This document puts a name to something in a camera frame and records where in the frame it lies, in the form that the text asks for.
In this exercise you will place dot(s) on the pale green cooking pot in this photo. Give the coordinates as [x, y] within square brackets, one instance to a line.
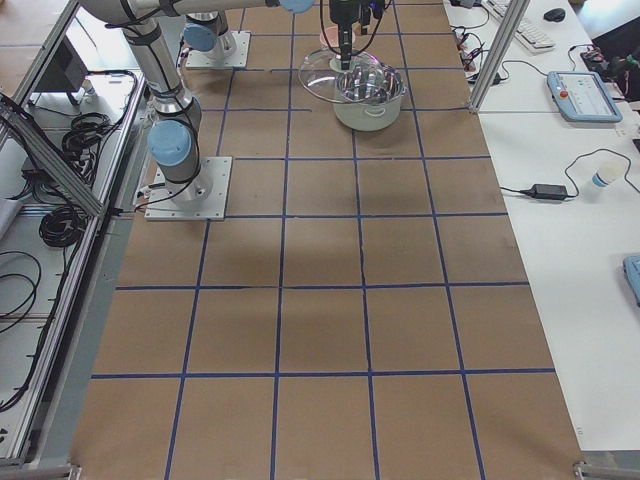
[379, 110]

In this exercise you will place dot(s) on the white keyboard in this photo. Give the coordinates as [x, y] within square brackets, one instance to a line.
[528, 33]

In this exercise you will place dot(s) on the paper cup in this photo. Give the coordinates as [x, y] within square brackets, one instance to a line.
[607, 173]

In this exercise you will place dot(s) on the glass pot lid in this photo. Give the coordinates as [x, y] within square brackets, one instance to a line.
[322, 75]

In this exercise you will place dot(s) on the aluminium frame post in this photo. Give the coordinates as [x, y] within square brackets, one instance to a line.
[500, 44]

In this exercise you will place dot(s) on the black computer mouse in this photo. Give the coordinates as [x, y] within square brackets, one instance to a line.
[554, 15]

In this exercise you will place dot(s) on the aluminium frame rail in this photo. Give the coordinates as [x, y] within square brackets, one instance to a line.
[21, 126]

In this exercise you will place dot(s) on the pink bowl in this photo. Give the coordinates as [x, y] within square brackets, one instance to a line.
[329, 38]

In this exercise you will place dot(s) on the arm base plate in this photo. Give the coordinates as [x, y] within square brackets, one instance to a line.
[238, 60]
[205, 198]

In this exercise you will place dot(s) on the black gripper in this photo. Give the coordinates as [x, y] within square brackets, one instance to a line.
[343, 12]

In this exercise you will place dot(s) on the black power adapter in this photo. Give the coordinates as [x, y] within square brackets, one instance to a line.
[546, 192]

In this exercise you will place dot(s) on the blue teach pendant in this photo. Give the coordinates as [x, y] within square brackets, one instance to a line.
[582, 97]

